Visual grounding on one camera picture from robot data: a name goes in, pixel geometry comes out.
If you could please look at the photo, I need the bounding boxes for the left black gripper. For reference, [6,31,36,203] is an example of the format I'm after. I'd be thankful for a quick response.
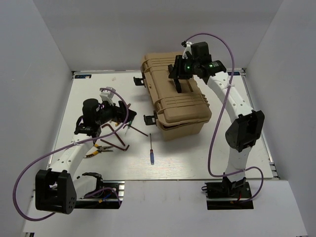
[96,98,137,125]

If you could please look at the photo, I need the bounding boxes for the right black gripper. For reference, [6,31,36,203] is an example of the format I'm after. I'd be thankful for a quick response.
[168,55,199,79]

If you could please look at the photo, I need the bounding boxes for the long brown hex key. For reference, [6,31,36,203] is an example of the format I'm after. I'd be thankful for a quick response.
[130,126,148,137]

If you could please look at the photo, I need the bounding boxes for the green black precision screwdriver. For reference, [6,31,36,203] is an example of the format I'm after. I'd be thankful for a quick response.
[124,119,133,136]

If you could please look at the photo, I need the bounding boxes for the tan plastic toolbox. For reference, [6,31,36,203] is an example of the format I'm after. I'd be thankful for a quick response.
[141,52,212,141]

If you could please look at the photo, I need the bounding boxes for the blue red handled screwdriver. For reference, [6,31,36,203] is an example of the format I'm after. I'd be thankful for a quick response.
[150,134,155,165]

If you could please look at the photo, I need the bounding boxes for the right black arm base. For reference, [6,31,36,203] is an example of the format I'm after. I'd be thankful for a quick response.
[201,182,254,210]

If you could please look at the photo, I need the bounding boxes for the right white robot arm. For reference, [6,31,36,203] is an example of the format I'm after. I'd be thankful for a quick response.
[168,41,265,197]

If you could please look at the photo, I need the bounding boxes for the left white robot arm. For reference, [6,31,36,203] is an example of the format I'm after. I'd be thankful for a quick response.
[35,98,137,214]

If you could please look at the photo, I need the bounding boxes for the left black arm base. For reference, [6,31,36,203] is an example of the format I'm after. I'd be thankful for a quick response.
[74,172,125,209]

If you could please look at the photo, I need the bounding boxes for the large brown hex key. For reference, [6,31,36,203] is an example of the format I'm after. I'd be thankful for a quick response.
[100,123,130,152]

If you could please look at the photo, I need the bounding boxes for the black toolbox latch near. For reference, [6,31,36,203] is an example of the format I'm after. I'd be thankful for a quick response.
[143,114,158,126]

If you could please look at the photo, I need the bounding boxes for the black toolbox latch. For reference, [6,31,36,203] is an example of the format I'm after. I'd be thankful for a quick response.
[133,77,145,86]
[143,114,158,126]

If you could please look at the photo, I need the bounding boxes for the black toolbox latch far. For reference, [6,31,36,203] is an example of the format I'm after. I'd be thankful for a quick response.
[133,77,145,86]

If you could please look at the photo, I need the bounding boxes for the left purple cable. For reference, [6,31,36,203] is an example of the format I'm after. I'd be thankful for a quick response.
[12,88,130,220]

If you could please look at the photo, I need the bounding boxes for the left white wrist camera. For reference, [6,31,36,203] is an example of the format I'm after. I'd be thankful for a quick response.
[99,87,116,105]

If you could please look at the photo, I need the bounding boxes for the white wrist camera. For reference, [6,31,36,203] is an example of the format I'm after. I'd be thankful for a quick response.
[181,41,193,59]
[99,87,116,105]

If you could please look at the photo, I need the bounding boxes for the yellow handled needle-nose pliers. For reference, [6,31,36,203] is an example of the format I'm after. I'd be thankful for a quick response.
[84,144,113,158]

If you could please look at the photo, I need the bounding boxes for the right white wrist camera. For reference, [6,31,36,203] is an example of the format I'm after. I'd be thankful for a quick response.
[181,41,193,59]

